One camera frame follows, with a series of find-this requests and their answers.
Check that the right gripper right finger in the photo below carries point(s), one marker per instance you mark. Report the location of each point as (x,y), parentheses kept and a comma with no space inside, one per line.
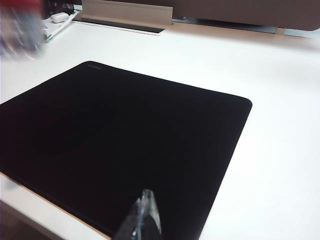
(150,217)

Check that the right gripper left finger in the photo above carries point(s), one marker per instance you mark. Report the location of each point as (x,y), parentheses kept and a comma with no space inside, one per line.
(127,222)

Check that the white box green edge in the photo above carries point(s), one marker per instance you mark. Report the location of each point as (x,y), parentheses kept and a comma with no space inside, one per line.
(58,28)

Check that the black mouse pad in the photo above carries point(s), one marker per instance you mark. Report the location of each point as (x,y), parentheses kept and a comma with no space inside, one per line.
(125,135)

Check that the wide beige desk divider panel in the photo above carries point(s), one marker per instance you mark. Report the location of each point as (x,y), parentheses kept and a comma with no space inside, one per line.
(250,12)

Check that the white earbuds case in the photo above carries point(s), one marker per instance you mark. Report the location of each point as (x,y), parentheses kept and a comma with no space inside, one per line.
(59,17)

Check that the clear plastic bottle red label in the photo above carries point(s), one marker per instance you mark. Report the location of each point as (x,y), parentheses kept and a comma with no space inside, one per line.
(21,30)

